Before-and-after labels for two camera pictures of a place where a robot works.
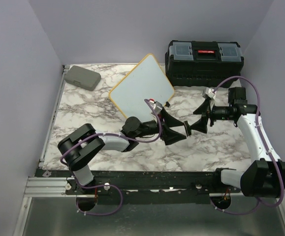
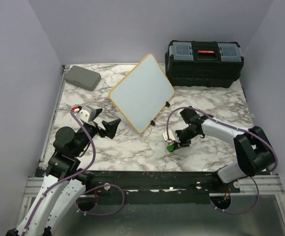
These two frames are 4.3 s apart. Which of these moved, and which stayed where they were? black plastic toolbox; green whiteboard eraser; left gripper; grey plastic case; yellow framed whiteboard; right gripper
Moved: left gripper; right gripper; green whiteboard eraser
Stayed: black plastic toolbox; yellow framed whiteboard; grey plastic case
